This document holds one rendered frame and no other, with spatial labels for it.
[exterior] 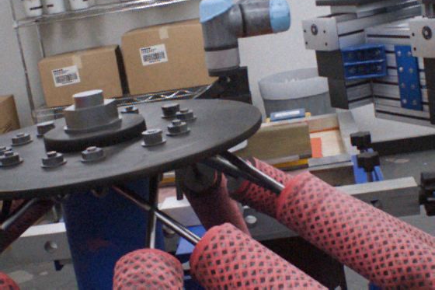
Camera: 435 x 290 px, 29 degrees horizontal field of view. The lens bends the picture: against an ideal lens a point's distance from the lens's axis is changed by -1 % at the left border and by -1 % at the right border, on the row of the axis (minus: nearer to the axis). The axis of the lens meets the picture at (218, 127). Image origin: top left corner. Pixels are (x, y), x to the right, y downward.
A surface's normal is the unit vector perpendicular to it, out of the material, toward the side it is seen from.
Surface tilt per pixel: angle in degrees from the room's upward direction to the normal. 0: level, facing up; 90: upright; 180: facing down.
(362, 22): 90
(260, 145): 88
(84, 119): 90
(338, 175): 90
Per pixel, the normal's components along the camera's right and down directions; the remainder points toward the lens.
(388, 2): 0.44, 0.11
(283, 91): -0.40, 0.29
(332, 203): -0.01, -0.62
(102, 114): 0.22, 0.17
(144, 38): -0.15, 0.19
